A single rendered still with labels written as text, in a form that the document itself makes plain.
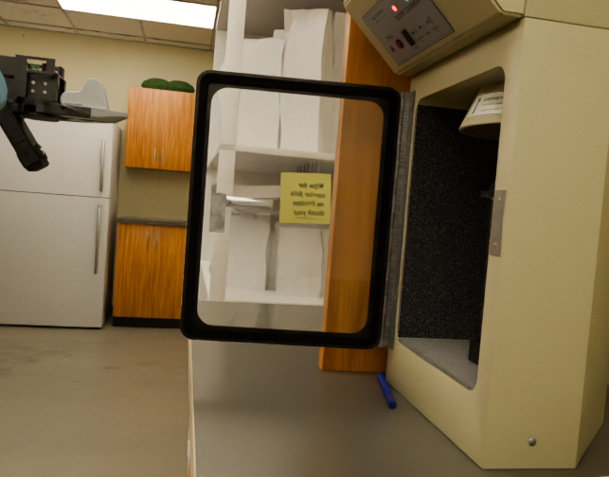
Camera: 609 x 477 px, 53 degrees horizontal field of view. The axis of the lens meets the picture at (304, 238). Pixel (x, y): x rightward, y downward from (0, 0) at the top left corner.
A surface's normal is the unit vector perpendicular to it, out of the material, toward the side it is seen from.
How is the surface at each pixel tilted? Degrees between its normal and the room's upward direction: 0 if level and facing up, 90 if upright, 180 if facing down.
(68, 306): 90
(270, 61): 83
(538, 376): 90
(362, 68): 90
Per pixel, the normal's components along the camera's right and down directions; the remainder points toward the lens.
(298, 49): -0.15, -0.07
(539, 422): 0.19, 0.07
